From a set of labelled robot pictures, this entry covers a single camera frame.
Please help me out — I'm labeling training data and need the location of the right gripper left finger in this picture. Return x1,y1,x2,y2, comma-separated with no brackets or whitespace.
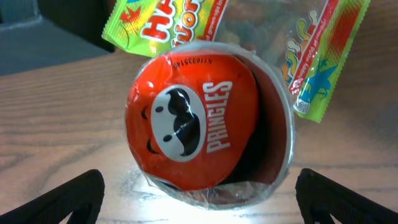
1,169,105,224

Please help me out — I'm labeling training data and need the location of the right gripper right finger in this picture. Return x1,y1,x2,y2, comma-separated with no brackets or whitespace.
295,168,397,223

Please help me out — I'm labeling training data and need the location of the small red Pringles can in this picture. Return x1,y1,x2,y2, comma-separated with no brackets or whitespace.
125,42,295,210

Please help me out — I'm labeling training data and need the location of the dark green box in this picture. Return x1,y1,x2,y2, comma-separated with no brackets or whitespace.
1,0,114,75

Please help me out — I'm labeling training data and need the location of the Haribo gummy worms bag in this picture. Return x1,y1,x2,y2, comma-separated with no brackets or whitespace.
102,0,370,122

